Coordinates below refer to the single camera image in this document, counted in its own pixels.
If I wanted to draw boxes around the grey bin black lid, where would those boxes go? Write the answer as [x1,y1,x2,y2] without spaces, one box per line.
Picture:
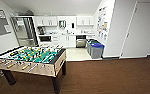
[86,39,96,53]

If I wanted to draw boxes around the white kitchen wall cabinets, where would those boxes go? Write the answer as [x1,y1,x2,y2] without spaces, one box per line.
[35,16,58,27]

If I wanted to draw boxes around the grey bin blue lid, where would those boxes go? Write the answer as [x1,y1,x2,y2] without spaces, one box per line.
[90,42,105,60]

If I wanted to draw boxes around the grey tall fridge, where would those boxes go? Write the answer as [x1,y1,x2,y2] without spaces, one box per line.
[10,15,39,48]

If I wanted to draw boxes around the kitchen counter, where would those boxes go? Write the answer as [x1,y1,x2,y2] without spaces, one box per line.
[37,32,97,49]

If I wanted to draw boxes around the black built-in microwave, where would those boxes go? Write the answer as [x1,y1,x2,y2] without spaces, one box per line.
[39,35,52,43]

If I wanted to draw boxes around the foosball table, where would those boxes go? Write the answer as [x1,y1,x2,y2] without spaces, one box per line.
[0,44,68,94]

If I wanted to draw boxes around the white three-door wall cabinet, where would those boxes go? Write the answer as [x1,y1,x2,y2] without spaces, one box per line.
[76,15,95,27]

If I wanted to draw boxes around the white door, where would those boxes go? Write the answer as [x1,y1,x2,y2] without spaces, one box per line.
[119,1,150,59]

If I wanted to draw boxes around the black coffee machine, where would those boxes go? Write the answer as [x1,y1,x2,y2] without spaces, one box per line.
[37,26,45,35]

